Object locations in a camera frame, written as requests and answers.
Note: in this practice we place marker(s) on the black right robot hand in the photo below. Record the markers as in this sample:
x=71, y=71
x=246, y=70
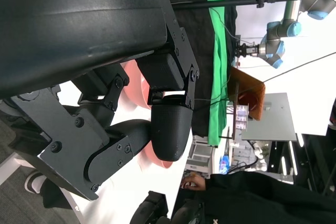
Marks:
x=155, y=205

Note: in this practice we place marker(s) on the bystander bare hand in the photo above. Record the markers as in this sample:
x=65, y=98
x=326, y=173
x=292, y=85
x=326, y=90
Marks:
x=195, y=183

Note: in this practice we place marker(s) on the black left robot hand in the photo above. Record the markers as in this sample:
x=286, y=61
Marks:
x=78, y=24

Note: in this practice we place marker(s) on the pink plastic bowl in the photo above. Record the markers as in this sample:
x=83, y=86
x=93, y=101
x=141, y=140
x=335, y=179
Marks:
x=164, y=163
x=132, y=82

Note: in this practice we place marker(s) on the bystander black sleeved arm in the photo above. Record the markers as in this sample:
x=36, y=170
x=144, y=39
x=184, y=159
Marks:
x=262, y=200

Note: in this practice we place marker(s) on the small printed package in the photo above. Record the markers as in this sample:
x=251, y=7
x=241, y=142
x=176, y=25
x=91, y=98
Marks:
x=241, y=116

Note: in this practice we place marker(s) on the grey flat panel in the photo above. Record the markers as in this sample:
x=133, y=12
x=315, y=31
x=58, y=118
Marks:
x=275, y=119

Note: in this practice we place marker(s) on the white striped shoe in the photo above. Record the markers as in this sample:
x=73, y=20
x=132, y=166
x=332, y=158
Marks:
x=35, y=182

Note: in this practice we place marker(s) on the green cloth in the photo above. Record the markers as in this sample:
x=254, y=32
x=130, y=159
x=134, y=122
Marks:
x=220, y=56

